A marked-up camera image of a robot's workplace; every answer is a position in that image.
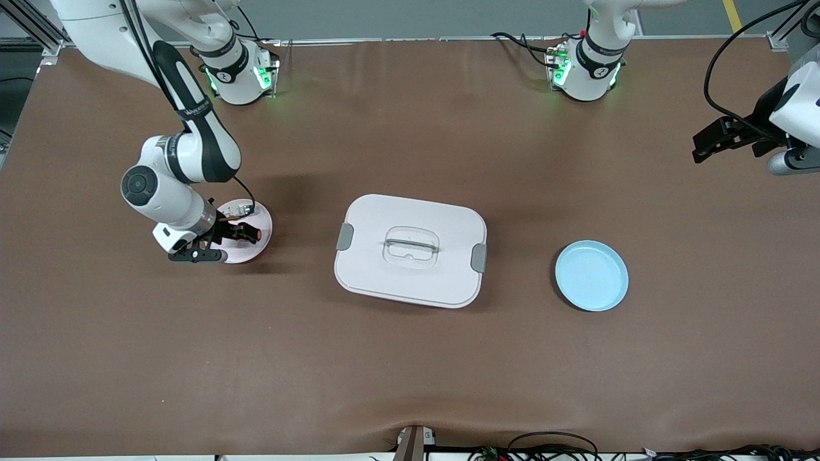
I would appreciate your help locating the white lidded storage box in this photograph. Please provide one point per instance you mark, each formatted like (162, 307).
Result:
(410, 282)

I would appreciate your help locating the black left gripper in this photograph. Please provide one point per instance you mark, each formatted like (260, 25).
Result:
(760, 118)

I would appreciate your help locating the aluminium frame profile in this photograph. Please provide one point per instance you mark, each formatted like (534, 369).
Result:
(25, 43)
(778, 40)

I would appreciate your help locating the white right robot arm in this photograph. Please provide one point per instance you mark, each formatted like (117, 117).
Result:
(192, 147)

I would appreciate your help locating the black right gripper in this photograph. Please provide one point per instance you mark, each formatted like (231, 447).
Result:
(223, 228)

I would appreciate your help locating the grey box latch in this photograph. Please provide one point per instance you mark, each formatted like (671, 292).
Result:
(478, 258)
(344, 237)

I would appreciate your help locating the white green push-button switch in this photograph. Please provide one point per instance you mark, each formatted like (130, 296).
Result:
(242, 207)

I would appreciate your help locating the light blue round plate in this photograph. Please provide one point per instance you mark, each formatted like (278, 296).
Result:
(590, 276)

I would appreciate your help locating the pink round plate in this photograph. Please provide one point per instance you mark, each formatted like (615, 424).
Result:
(262, 221)

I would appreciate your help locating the metal table edge bracket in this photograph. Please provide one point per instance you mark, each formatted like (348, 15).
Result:
(413, 445)

